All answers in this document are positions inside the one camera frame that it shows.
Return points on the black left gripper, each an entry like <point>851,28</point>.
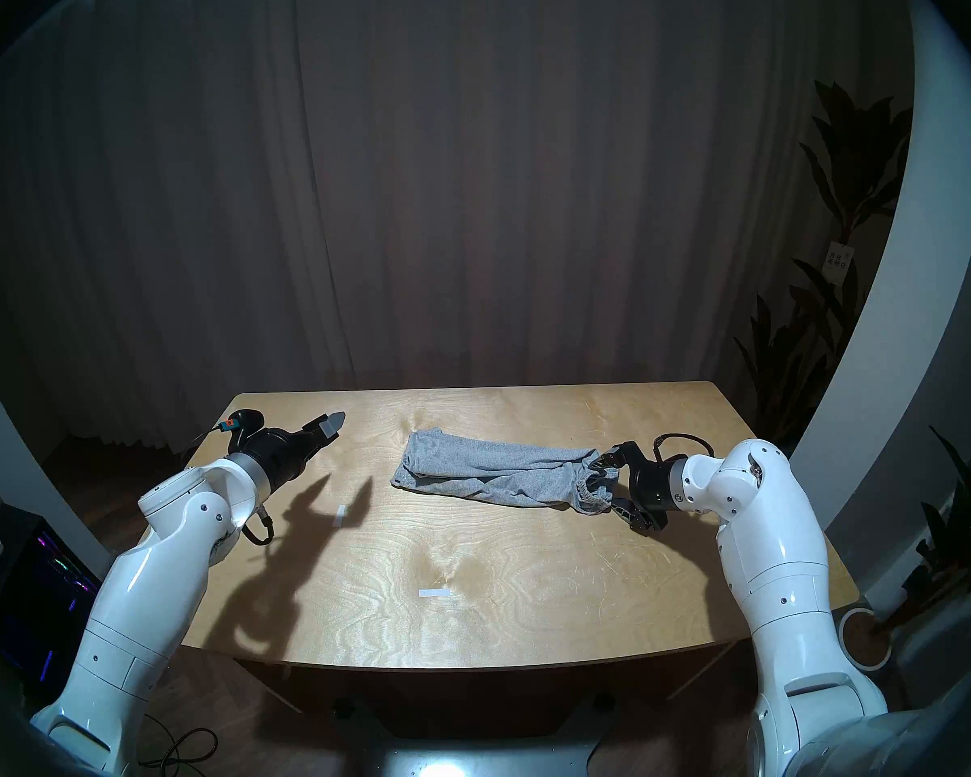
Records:
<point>279,456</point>

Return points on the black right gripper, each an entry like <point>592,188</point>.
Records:
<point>655,486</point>

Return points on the grey fabric pants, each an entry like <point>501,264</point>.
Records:
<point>502,476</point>

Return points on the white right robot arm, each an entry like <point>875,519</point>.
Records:
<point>777,557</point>

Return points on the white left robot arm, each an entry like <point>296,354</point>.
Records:
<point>154,557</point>

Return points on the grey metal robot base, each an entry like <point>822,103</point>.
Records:
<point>469,761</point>

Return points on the dark table underframe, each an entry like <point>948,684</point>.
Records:
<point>469,698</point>

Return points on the brown pleated curtain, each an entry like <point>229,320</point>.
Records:
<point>453,176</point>

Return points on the white round plant pot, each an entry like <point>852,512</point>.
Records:
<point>878,662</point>

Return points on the white plant tag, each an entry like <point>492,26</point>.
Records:
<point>838,264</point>

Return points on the potted dark leafy plant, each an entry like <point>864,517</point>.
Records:
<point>959,532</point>

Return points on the black computer tower with lights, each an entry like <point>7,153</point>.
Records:
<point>40,605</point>

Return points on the tall dark leafy plant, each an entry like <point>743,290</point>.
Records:
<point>858,160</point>

